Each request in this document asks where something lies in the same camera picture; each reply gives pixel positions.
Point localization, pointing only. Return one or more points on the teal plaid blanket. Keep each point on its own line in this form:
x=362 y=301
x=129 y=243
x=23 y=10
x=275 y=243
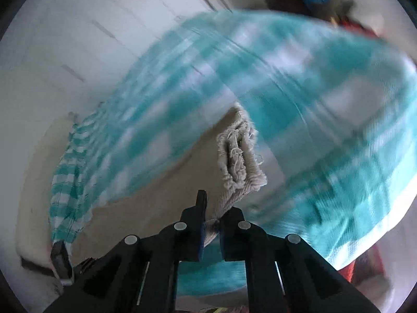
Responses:
x=293 y=88

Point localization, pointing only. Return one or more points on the smartphone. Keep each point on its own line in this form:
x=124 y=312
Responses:
x=61 y=259

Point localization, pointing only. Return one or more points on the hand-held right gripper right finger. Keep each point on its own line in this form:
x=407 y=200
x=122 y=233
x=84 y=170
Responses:
x=228 y=241

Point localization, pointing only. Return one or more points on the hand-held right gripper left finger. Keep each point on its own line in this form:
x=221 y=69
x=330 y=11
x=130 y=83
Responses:
x=201 y=244

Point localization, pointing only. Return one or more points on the beige pants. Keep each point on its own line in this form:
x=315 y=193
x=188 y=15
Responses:
x=156 y=208

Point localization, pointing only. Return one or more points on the cream headboard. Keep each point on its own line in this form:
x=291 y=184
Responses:
x=35 y=202

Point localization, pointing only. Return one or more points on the orange fleece garment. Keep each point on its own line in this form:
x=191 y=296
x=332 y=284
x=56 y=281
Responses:
x=348 y=272

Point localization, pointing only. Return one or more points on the white wardrobe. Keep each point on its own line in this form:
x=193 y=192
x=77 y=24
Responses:
x=97 y=22

